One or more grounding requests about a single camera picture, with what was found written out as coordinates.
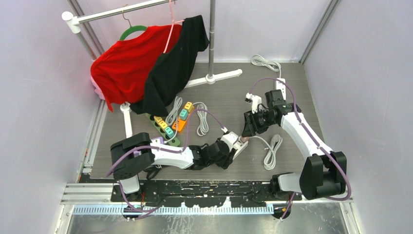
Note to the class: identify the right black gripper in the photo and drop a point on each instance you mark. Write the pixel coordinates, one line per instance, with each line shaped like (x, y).
(251, 126)

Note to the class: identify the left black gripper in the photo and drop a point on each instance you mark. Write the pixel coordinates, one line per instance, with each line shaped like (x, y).
(227, 158)

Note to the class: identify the pink plug adapter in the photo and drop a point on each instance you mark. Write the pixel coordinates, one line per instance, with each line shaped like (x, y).
(244, 139)

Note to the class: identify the short white power strip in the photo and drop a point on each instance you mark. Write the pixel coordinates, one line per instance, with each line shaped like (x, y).
(269, 161)

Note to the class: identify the teal plug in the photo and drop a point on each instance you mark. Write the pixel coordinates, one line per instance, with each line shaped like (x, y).
(183, 114)
(169, 132)

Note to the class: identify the long white power strip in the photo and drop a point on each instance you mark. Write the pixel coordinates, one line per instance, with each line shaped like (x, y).
(258, 60)

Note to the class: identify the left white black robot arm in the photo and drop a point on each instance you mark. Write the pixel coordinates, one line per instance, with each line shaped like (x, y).
(132, 155)

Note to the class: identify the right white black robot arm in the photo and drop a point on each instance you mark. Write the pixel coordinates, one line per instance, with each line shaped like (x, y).
(324, 170)

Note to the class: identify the teal plug on green strip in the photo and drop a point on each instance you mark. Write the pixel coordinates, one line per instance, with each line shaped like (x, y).
(169, 132)

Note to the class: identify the yellow plug on green strip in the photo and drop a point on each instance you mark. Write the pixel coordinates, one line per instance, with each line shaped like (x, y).
(158, 120)

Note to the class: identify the dark green power strip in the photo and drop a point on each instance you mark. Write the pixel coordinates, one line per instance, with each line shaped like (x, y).
(172, 142)

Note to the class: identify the purple power strip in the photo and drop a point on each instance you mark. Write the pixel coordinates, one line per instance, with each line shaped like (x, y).
(158, 141)

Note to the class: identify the black t-shirt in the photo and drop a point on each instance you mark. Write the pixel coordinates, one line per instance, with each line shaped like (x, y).
(172, 70)

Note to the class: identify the red t-shirt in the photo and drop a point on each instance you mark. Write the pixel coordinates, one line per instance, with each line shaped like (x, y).
(122, 70)

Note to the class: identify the pink clothes hanger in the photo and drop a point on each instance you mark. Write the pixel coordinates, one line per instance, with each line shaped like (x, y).
(173, 23)

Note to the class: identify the green clothes hanger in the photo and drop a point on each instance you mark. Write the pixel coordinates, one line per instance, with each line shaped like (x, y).
(132, 29)

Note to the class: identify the white metal clothes rack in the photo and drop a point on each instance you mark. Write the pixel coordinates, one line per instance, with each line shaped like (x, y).
(75, 22)

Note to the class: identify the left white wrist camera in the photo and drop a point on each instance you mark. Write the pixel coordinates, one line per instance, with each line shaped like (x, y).
(231, 140)

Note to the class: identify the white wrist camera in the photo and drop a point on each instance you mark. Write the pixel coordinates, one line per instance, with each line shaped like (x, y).
(231, 140)
(254, 101)

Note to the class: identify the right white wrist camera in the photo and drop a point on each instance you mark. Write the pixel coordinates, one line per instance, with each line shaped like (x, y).
(254, 101)

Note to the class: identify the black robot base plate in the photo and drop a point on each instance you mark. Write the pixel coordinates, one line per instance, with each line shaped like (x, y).
(250, 195)

